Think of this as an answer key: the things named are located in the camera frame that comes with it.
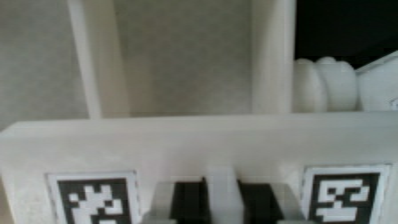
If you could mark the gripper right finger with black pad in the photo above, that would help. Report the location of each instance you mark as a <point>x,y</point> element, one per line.
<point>270,203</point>

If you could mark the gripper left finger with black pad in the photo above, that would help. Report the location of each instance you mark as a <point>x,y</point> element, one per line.
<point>180,205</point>

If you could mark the white cabinet door panel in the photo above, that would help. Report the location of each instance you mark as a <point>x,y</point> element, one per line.
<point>336,88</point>
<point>167,147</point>

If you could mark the white cabinet body box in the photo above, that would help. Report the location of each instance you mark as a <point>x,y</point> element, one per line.
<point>144,58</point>

